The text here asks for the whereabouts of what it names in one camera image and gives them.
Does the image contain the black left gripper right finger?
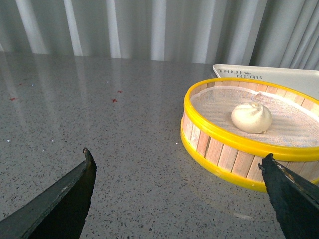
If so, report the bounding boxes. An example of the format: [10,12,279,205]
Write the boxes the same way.
[258,153,319,239]

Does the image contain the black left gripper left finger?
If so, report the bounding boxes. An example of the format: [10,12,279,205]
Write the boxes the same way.
[0,148,97,239]

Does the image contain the white steamed bun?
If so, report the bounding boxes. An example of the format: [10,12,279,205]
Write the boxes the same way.
[231,102,273,133]

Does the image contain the white bear print tray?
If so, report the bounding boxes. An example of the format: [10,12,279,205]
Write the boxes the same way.
[212,64,319,99]

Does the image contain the white steamer cloth liner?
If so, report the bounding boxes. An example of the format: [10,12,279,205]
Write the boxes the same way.
[190,86,319,147]

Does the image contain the yellow rimmed wooden steamer basket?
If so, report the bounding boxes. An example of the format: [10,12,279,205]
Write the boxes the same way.
[180,78,319,192]

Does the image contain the grey pleated curtain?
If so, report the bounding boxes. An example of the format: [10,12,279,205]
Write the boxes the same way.
[0,0,319,70]

